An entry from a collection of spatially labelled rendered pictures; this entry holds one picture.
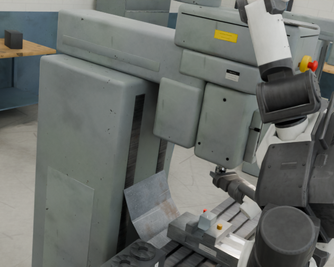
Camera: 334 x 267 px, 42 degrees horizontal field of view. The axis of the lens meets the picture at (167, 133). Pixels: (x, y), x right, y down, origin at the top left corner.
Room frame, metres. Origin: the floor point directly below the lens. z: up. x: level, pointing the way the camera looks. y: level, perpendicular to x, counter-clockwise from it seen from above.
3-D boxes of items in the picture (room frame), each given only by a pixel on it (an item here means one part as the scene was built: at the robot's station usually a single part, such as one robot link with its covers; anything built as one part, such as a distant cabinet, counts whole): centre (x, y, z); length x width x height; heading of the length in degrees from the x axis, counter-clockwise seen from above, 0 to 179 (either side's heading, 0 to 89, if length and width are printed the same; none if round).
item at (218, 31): (1.66, -0.23, 1.81); 0.47 x 0.26 x 0.16; 59
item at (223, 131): (1.66, -0.24, 1.47); 0.21 x 0.19 x 0.32; 149
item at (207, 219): (1.63, -0.23, 1.02); 0.06 x 0.05 x 0.06; 148
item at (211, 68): (1.68, -0.21, 1.68); 0.34 x 0.24 x 0.10; 59
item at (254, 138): (1.60, -0.34, 1.44); 0.04 x 0.04 x 0.21; 59
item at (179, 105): (1.76, -0.08, 1.47); 0.24 x 0.19 x 0.26; 149
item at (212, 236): (1.60, -0.28, 1.00); 0.15 x 0.06 x 0.04; 148
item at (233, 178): (1.58, -0.29, 1.23); 0.13 x 0.12 x 0.10; 124
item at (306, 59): (1.54, -0.44, 1.76); 0.06 x 0.02 x 0.06; 149
